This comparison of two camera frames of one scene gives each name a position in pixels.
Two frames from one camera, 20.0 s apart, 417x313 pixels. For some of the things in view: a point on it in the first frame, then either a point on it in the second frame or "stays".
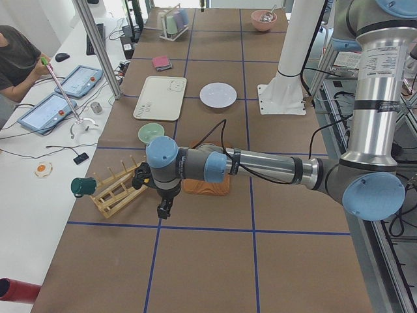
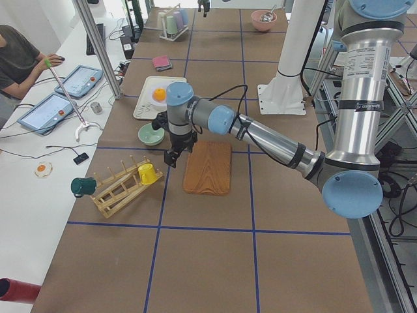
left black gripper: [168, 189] to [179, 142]
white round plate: [217, 94] to [150, 94]
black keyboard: [101, 29] stays
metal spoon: [268, 17] stays
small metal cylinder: [96, 107] stays
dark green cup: [82, 186] stays
